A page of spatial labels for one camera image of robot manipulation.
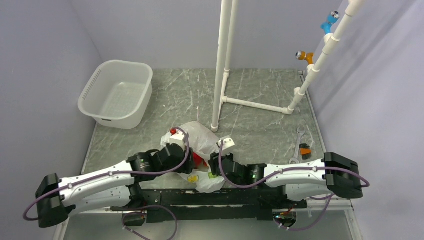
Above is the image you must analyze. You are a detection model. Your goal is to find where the white plastic bag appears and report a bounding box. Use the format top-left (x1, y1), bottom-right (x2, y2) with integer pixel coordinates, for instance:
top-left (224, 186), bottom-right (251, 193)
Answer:
top-left (179, 121), bottom-right (225, 194)

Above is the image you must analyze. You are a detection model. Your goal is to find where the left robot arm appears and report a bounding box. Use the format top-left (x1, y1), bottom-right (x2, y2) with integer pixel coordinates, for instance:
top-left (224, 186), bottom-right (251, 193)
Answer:
top-left (35, 143), bottom-right (195, 228)

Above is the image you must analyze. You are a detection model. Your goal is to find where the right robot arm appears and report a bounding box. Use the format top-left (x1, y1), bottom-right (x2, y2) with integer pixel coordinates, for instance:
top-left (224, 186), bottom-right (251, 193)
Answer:
top-left (208, 152), bottom-right (364, 208)

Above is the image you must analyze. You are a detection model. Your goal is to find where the red fake fruit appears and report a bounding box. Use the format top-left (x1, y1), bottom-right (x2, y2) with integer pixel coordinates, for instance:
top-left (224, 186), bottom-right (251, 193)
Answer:
top-left (192, 152), bottom-right (209, 169)

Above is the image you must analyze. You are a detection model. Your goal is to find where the orange black brush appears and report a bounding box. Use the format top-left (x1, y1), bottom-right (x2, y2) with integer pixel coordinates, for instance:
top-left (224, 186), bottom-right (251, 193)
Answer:
top-left (299, 143), bottom-right (312, 160)

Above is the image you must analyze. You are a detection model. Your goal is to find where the silver wrench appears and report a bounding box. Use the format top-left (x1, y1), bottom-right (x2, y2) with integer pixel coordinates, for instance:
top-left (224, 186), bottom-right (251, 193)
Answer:
top-left (289, 126), bottom-right (306, 165)

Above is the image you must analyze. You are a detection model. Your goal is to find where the white plastic basin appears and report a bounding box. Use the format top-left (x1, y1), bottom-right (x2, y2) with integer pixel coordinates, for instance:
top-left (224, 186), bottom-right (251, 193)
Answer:
top-left (77, 60), bottom-right (153, 130)

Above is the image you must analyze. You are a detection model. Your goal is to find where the orange nozzle on pipe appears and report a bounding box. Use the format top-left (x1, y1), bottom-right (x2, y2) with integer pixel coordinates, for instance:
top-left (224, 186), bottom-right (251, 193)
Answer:
top-left (295, 50), bottom-right (314, 65)

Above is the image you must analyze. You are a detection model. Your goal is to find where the blue nozzle on pipe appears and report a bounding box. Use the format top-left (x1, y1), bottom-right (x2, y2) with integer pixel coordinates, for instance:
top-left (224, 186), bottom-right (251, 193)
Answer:
top-left (320, 11), bottom-right (340, 35)

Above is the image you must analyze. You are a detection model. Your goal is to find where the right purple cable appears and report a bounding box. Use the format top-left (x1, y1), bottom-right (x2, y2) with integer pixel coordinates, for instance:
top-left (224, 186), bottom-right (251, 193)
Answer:
top-left (216, 142), bottom-right (371, 232)

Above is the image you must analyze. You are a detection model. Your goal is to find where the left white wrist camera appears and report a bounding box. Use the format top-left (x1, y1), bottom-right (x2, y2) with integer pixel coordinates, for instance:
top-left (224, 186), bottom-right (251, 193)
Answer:
top-left (168, 128), bottom-right (186, 150)

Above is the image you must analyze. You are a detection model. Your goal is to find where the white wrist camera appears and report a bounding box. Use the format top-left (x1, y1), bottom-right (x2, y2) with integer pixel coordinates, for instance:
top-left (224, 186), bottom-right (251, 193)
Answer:
top-left (168, 128), bottom-right (186, 150)
top-left (216, 135), bottom-right (235, 156)

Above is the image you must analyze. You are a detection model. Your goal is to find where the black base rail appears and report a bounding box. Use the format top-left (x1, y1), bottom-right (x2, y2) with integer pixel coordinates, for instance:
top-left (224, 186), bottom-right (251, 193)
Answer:
top-left (110, 187), bottom-right (308, 223)

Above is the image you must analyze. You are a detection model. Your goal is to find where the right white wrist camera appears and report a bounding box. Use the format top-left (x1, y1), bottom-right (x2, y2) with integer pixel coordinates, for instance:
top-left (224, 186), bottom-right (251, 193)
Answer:
top-left (216, 135), bottom-right (235, 156)

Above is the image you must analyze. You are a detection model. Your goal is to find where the white PVC pipe frame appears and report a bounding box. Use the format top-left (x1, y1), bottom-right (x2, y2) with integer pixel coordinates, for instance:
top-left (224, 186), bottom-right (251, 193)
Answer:
top-left (211, 0), bottom-right (363, 131)

